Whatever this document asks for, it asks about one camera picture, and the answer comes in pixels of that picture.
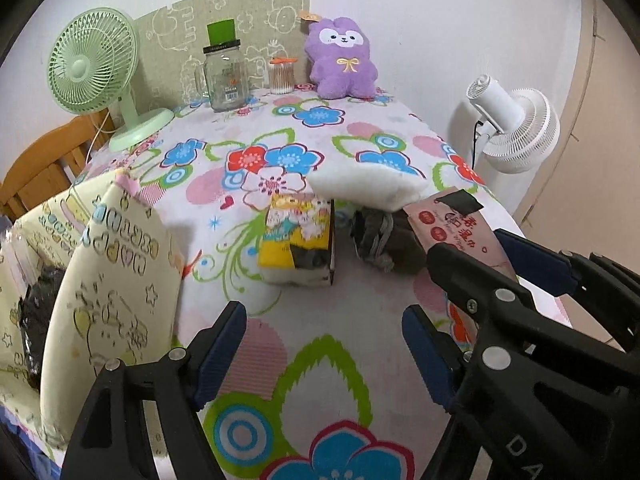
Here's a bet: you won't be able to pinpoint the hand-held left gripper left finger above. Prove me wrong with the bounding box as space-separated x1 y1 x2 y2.
60 300 248 480

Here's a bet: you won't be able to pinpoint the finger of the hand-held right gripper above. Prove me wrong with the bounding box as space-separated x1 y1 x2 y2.
426 241 566 343
494 229 640 356

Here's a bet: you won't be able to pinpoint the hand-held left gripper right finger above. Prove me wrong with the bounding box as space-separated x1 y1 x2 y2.
401 304 473 413

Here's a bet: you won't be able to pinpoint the pink wet wipes pack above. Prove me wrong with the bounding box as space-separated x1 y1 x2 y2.
402 186 521 286

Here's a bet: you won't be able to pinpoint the yellow cartoon fabric storage box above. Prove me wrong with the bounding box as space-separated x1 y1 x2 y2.
0 170 187 456

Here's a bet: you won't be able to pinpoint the black plastic bag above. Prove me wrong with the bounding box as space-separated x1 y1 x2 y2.
20 265 67 392

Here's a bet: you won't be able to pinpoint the dark rolled socks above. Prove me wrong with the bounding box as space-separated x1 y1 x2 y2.
349 207 432 277

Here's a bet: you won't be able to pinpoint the white standing fan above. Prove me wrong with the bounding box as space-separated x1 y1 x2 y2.
447 74 561 198

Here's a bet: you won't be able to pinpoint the yellow tissue pack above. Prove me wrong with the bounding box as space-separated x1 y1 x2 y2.
257 194 337 288

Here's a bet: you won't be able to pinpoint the white folded cloth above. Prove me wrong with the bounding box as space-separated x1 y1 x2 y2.
306 162 430 212

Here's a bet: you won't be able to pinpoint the purple plush toy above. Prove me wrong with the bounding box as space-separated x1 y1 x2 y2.
304 16 378 100

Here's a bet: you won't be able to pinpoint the wooden headboard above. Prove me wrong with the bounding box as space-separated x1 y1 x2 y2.
0 112 108 221

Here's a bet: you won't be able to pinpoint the glass jar mug green lid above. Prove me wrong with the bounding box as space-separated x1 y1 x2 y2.
192 19 251 113

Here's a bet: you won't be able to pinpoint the cotton swab container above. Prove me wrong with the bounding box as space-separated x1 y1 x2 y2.
269 57 297 95

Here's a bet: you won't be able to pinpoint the green desk fan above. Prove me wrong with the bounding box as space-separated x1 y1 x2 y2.
47 7 175 153

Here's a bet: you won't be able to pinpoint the green patterned board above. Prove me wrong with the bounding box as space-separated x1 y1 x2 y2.
135 0 313 111

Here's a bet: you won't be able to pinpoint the white fan black cable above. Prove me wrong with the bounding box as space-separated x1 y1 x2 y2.
469 118 485 167

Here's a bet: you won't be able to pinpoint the beige door frame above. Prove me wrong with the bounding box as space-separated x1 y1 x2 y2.
520 0 640 241

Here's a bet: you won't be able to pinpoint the green fan white cable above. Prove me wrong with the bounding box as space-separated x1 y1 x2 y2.
86 109 115 163

